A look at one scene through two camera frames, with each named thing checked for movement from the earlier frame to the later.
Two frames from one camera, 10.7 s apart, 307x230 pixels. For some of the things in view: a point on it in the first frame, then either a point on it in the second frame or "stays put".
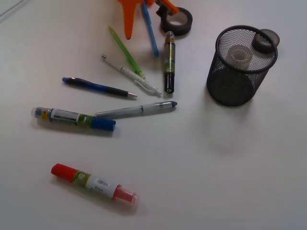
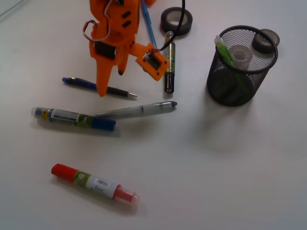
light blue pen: (155, 48) stays put
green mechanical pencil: (132, 62) to (227, 57)
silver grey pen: (133, 109) stays put
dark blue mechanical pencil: (105, 88) stays put
